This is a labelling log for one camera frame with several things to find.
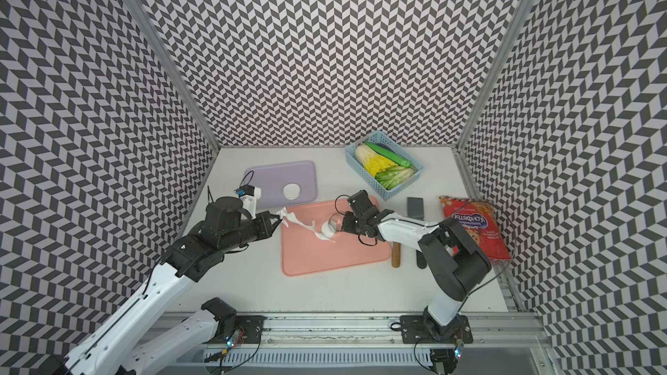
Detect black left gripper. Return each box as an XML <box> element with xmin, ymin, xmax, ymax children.
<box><xmin>220</xmin><ymin>211</ymin><xmax>283</xmax><ymax>253</ymax></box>

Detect white dough piece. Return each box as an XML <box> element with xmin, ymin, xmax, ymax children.
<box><xmin>277</xmin><ymin>208</ymin><xmax>335</xmax><ymax>241</ymax></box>

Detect wooden rolling pin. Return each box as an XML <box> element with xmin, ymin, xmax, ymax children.
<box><xmin>391</xmin><ymin>242</ymin><xmax>401</xmax><ymax>268</ymax></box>

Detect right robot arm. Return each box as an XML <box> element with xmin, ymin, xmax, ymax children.
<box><xmin>342</xmin><ymin>190</ymin><xmax>492</xmax><ymax>327</ymax></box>

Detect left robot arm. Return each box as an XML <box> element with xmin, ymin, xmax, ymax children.
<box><xmin>38</xmin><ymin>196</ymin><xmax>281</xmax><ymax>374</ymax></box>

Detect stack of white dumpling wrappers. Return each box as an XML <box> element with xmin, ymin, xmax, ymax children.
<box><xmin>282</xmin><ymin>183</ymin><xmax>300</xmax><ymax>201</ymax></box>

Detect metal rectangular dough scraper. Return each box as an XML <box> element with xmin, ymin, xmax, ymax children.
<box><xmin>406</xmin><ymin>197</ymin><xmax>425</xmax><ymax>220</ymax></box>

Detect pink cutting board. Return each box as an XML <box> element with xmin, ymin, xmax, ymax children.
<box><xmin>281</xmin><ymin>200</ymin><xmax>392</xmax><ymax>277</ymax></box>

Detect purple plastic tray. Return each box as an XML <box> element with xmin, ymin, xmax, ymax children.
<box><xmin>243</xmin><ymin>161</ymin><xmax>318</xmax><ymax>210</ymax></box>

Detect green lettuce leaves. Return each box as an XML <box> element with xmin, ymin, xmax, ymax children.
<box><xmin>375</xmin><ymin>166</ymin><xmax>415</xmax><ymax>191</ymax></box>

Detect yellow napa cabbage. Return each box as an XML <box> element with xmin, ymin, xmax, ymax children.
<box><xmin>354</xmin><ymin>144</ymin><xmax>398</xmax><ymax>177</ymax></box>

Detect light blue perforated plastic basket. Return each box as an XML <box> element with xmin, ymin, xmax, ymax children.
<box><xmin>345</xmin><ymin>131</ymin><xmax>425</xmax><ymax>201</ymax></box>

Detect red snack bag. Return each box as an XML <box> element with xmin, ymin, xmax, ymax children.
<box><xmin>439</xmin><ymin>196</ymin><xmax>511</xmax><ymax>260</ymax></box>

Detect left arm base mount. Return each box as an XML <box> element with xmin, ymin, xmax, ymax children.
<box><xmin>201</xmin><ymin>298</ymin><xmax>266</xmax><ymax>345</ymax></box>

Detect metal base rail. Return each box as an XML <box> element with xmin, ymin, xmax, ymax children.
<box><xmin>142</xmin><ymin>312</ymin><xmax>550</xmax><ymax>373</ymax></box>

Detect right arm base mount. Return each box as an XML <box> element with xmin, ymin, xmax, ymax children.
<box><xmin>393</xmin><ymin>312</ymin><xmax>474</xmax><ymax>345</ymax></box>

